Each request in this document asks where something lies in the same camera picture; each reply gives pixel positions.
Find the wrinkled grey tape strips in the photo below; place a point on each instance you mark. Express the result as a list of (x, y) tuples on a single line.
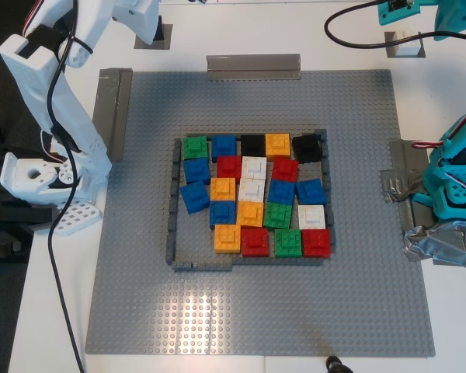
[(400, 182)]

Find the grey Lego baseplate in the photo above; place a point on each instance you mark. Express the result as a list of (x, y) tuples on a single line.
[(256, 311)]

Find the red Lego cube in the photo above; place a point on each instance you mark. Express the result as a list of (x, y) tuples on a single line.
[(316, 243), (230, 167), (285, 169), (254, 242)]

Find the square grey tape patch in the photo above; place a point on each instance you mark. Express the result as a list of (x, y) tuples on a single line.
[(167, 45), (390, 47)]

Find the blue Lego cube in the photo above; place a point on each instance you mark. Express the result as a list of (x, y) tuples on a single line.
[(196, 171), (222, 213), (310, 192), (223, 146), (194, 197), (281, 192)]

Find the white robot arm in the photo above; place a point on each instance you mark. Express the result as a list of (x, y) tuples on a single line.
[(35, 77)]

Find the grey Lego brick frame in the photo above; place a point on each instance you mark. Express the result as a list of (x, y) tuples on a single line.
[(202, 266)]

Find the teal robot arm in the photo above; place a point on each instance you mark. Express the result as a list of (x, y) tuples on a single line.
[(450, 175)]

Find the green Lego cube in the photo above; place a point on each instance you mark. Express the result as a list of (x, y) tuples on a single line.
[(288, 243), (195, 147), (278, 216)]

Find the camera board in teal mount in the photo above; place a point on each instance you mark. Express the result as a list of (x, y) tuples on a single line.
[(398, 15)]

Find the black clamp knob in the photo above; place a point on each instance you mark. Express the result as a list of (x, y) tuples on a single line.
[(336, 365)]

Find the orange Lego cube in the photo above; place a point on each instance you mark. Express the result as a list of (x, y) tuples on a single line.
[(227, 239), (277, 145), (250, 213), (223, 189)]

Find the wide grey tape strip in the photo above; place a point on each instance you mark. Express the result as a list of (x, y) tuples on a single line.
[(252, 67)]

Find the white Lego cube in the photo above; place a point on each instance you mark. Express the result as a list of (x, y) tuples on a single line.
[(254, 167), (311, 217), (252, 190)]

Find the crumpled silver tape wad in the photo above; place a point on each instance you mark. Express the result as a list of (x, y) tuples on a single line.
[(442, 245)]

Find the black table clamp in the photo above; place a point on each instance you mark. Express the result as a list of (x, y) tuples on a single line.
[(7, 213)]

